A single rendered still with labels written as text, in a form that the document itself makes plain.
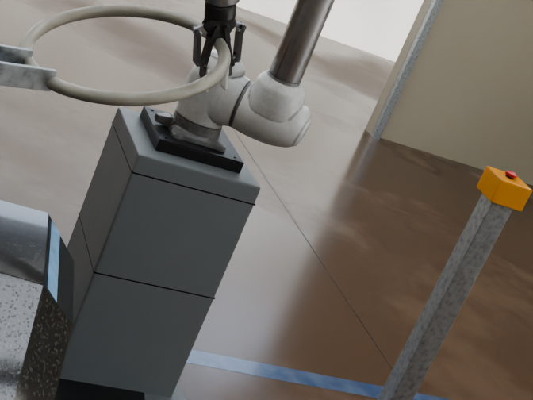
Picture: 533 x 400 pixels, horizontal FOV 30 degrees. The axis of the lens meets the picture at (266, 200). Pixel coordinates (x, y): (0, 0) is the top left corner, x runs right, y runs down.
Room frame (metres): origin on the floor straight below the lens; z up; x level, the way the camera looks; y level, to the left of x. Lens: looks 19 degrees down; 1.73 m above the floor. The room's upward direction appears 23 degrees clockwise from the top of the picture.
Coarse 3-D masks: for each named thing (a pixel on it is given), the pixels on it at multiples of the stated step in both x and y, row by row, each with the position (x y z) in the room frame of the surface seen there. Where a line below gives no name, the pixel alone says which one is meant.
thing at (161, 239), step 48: (144, 144) 2.79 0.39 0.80; (96, 192) 2.95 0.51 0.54; (144, 192) 2.72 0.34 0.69; (192, 192) 2.77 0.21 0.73; (240, 192) 2.83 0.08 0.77; (96, 240) 2.77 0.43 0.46; (144, 240) 2.74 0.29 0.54; (192, 240) 2.80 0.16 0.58; (96, 288) 2.70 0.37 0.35; (144, 288) 2.76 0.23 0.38; (192, 288) 2.82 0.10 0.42; (96, 336) 2.72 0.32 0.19; (144, 336) 2.79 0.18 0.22; (192, 336) 2.85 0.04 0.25; (144, 384) 2.81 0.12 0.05
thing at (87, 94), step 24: (48, 24) 2.32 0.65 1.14; (192, 24) 2.44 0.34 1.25; (216, 48) 2.35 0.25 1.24; (216, 72) 2.20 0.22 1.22; (72, 96) 2.04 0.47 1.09; (96, 96) 2.03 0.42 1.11; (120, 96) 2.04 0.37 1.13; (144, 96) 2.05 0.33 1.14; (168, 96) 2.08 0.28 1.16; (192, 96) 2.13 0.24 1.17
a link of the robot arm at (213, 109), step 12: (216, 60) 2.90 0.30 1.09; (192, 72) 2.92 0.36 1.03; (240, 72) 2.92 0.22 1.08; (216, 84) 2.88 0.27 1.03; (228, 84) 2.88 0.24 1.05; (240, 84) 2.90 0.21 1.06; (204, 96) 2.88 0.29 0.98; (216, 96) 2.87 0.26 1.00; (228, 96) 2.87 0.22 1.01; (180, 108) 2.91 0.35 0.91; (192, 108) 2.88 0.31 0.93; (204, 108) 2.88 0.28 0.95; (216, 108) 2.87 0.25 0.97; (228, 108) 2.87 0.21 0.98; (192, 120) 2.88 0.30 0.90; (204, 120) 2.88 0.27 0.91; (216, 120) 2.89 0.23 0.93; (228, 120) 2.89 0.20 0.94
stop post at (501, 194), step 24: (504, 192) 3.03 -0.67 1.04; (528, 192) 3.06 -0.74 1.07; (480, 216) 3.07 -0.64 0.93; (504, 216) 3.07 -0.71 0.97; (480, 240) 3.05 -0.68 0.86; (456, 264) 3.06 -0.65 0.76; (480, 264) 3.07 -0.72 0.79; (456, 288) 3.06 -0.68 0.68; (432, 312) 3.06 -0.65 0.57; (456, 312) 3.07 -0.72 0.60; (432, 336) 3.06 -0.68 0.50; (408, 360) 3.06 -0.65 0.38; (432, 360) 3.07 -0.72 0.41; (408, 384) 3.06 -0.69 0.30
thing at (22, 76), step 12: (0, 48) 2.08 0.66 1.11; (12, 48) 2.10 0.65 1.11; (24, 48) 2.13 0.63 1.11; (0, 60) 2.09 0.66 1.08; (12, 60) 2.11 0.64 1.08; (0, 72) 1.97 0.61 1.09; (12, 72) 1.99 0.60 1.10; (24, 72) 2.01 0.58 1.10; (36, 72) 2.03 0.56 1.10; (48, 72) 2.06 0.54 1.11; (0, 84) 1.98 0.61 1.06; (12, 84) 2.00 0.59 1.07; (24, 84) 2.02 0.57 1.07; (36, 84) 2.04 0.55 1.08
